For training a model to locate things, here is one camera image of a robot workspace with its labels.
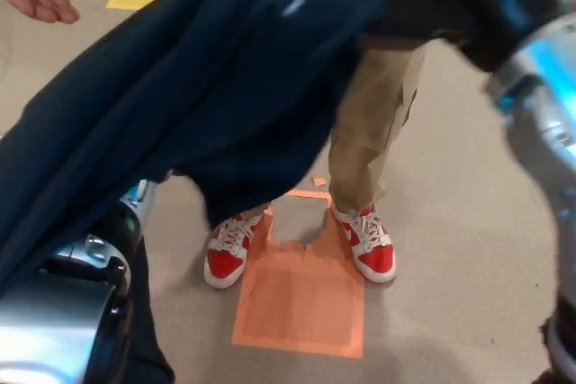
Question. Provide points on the orange floor tape square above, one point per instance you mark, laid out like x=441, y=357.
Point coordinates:
x=297, y=312

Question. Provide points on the red white right sneaker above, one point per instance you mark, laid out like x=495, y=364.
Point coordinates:
x=225, y=262

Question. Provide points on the small orange tape scrap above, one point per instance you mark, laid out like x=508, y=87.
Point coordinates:
x=320, y=181

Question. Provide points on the robot left black hand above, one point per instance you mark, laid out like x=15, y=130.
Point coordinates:
x=450, y=20

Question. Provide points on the robot left silver arm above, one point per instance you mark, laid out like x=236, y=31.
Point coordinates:
x=540, y=123

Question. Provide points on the dark teal coat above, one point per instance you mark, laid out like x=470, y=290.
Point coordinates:
x=180, y=109

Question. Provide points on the red white sneaker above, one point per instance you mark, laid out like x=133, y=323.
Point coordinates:
x=373, y=258
x=225, y=262

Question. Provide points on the tan trousers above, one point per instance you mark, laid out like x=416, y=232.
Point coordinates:
x=369, y=132

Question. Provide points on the red white left sneaker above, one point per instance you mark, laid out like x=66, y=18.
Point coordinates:
x=373, y=258

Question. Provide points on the robot right silver arm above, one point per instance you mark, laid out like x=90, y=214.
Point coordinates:
x=45, y=321

